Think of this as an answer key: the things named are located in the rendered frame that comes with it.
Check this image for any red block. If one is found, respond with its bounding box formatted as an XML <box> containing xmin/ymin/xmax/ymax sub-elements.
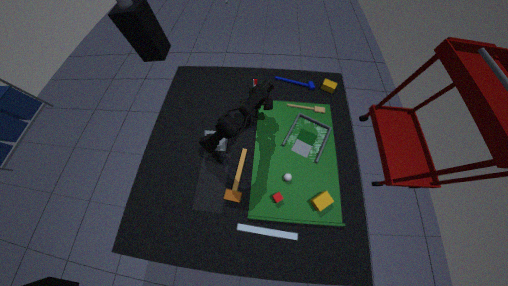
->
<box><xmin>272</xmin><ymin>191</ymin><xmax>284</xmax><ymax>203</ymax></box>

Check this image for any green flat mat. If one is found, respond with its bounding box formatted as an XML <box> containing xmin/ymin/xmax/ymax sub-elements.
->
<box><xmin>248</xmin><ymin>100</ymin><xmax>342</xmax><ymax>223</ymax></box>

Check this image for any light blue flat bar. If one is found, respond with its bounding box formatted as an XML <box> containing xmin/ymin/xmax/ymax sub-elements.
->
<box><xmin>237</xmin><ymin>223</ymin><xmax>298</xmax><ymax>240</ymax></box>

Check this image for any yellow cube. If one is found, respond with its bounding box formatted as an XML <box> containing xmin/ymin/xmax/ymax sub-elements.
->
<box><xmin>311</xmin><ymin>191</ymin><xmax>334</xmax><ymax>212</ymax></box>
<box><xmin>320</xmin><ymin>78</ymin><xmax>338</xmax><ymax>94</ymax></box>

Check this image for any blue golf putter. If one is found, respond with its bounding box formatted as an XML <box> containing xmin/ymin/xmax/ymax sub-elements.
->
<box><xmin>275</xmin><ymin>76</ymin><xmax>314</xmax><ymax>90</ymax></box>

